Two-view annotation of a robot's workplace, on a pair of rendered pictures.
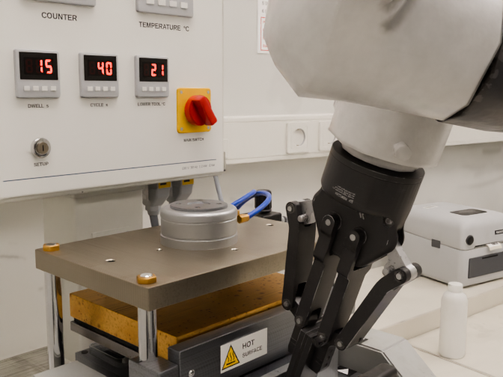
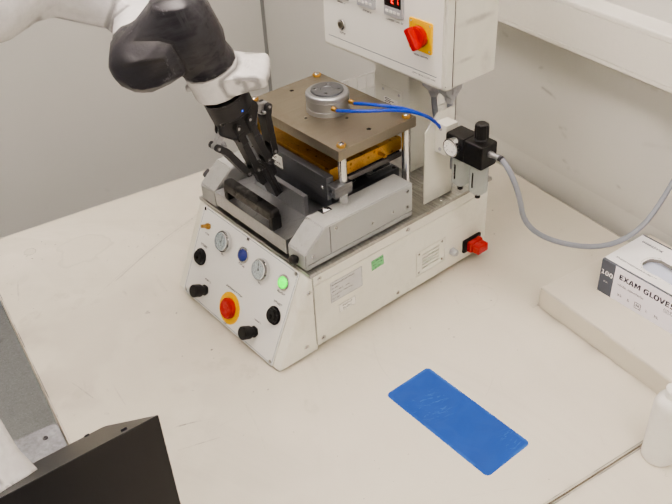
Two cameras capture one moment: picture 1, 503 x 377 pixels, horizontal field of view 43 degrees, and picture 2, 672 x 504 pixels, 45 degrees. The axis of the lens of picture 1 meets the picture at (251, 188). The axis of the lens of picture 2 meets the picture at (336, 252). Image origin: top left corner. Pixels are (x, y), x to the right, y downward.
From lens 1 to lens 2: 1.61 m
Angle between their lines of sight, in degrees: 92
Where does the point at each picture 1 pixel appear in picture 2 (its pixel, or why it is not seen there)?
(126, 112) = (380, 21)
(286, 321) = (292, 163)
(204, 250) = (304, 110)
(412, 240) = not seen: outside the picture
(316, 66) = not seen: hidden behind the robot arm
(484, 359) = (649, 484)
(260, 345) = (279, 162)
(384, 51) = not seen: hidden behind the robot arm
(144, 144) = (390, 45)
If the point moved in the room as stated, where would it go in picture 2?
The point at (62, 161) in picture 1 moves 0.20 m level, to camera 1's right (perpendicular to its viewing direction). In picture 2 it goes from (350, 36) to (339, 80)
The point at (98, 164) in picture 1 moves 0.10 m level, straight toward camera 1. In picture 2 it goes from (366, 45) to (313, 50)
